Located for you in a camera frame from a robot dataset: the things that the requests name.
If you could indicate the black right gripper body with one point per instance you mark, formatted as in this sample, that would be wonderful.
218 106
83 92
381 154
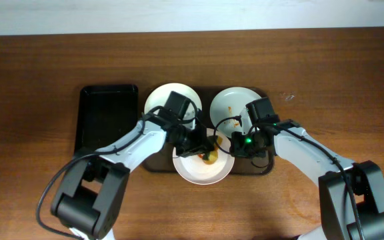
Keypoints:
235 146

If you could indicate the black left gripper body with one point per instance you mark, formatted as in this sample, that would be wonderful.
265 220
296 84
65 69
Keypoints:
204 146

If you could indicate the pink plate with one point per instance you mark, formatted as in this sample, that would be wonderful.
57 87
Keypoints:
194 170

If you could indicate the yellow green scrub sponge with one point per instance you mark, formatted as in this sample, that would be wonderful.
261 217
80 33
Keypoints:
210 158

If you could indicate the white plate with ketchup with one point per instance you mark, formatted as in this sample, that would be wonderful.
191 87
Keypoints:
231 103

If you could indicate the cream plate with ketchup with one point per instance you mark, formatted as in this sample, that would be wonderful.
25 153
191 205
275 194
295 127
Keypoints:
159 96

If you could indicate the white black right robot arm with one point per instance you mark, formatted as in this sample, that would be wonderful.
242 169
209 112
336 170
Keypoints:
351 195

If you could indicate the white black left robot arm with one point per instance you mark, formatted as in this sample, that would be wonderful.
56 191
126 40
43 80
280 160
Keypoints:
93 184

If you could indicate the brown serving tray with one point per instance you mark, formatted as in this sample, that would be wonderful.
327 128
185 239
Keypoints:
162 162

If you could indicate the black plastic sponge tray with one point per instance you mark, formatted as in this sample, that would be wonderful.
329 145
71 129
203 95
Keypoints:
106 113

